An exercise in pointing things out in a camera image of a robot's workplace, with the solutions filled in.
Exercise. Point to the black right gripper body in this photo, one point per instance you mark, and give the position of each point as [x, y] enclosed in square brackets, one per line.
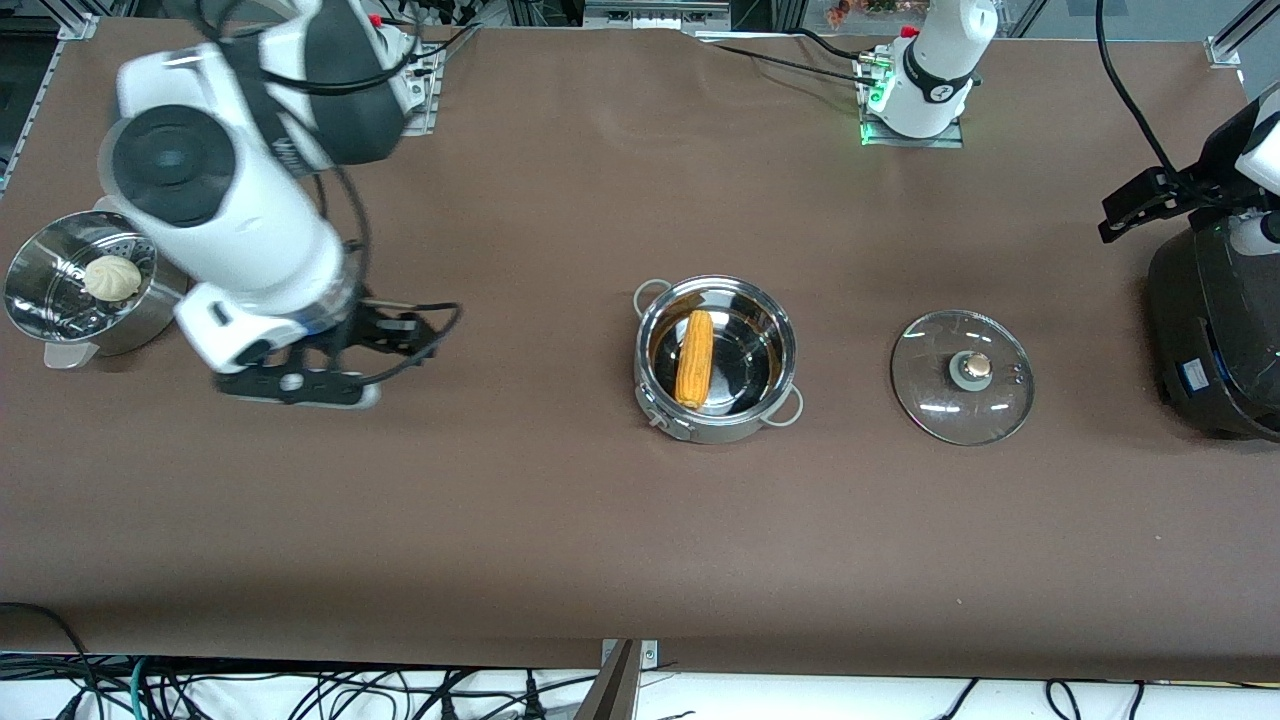
[367, 327]

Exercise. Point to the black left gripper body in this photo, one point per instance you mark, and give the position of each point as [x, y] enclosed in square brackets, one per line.
[1196, 184]

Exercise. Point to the glass pot lid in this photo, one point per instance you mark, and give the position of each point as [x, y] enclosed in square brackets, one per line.
[940, 400]

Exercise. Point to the yellow corn cob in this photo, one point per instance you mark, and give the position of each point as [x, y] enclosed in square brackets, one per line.
[695, 360]

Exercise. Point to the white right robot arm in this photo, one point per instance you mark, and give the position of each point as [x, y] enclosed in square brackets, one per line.
[250, 240]

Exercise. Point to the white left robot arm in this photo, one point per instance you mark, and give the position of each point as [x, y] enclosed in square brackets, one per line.
[940, 70]

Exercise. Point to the stainless steel steamer pot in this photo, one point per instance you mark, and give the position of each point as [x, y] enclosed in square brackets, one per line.
[50, 300]

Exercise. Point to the black rice cooker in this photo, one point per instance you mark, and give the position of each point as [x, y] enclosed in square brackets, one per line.
[1220, 340]

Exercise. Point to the brown table cover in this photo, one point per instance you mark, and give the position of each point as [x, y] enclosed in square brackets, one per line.
[600, 520]

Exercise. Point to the white steamed bun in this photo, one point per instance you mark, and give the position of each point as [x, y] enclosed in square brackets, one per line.
[112, 280]

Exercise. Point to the orange red decoration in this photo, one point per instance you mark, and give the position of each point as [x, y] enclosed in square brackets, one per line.
[850, 10]

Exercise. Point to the grey metal box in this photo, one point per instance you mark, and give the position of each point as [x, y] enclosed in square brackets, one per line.
[655, 14]

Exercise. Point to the grey metal profile bar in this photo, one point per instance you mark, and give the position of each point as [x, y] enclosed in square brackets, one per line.
[610, 695]

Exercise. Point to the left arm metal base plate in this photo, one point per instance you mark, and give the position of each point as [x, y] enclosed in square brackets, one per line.
[950, 138]

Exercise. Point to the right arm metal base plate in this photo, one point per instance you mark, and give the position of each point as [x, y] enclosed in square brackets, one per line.
[425, 110]

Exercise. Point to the small metal table bracket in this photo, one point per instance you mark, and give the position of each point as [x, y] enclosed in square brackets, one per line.
[648, 655]

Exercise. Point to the aluminium corner bracket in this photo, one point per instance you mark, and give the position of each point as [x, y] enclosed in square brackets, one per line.
[80, 26]

